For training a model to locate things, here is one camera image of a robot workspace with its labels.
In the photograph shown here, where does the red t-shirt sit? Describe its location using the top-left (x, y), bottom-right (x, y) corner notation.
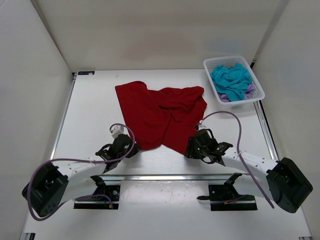
top-left (115, 81), bottom-right (207, 154)

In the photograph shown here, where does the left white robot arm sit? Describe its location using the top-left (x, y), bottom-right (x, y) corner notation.
top-left (22, 134), bottom-right (141, 222)

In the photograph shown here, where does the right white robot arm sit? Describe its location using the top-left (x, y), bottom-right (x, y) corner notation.
top-left (184, 129), bottom-right (313, 214)

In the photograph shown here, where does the teal t-shirt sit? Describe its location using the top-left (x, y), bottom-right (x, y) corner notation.
top-left (210, 63), bottom-right (253, 101)

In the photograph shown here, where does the lavender t-shirt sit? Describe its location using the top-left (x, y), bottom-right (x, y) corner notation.
top-left (218, 83), bottom-right (255, 103)

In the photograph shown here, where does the white plastic basket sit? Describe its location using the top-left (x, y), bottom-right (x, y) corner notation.
top-left (203, 55), bottom-right (265, 107)

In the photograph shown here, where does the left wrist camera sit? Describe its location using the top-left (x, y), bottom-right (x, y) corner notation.
top-left (109, 125), bottom-right (124, 139)

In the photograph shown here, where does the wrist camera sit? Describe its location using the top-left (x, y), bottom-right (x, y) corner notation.
top-left (195, 121), bottom-right (207, 131)
top-left (109, 125), bottom-right (124, 139)

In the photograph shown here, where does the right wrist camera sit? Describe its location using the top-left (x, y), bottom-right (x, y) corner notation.
top-left (195, 121), bottom-right (207, 131)

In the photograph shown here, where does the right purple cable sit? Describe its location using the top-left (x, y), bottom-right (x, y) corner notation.
top-left (198, 111), bottom-right (275, 210)

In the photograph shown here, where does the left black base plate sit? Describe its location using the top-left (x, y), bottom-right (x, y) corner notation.
top-left (73, 181), bottom-right (121, 210)

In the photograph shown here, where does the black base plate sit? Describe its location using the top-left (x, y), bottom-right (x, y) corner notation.
top-left (196, 184), bottom-right (258, 212)
top-left (73, 181), bottom-right (121, 210)

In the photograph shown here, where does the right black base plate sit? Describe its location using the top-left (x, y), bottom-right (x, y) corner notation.
top-left (196, 184), bottom-right (258, 212)

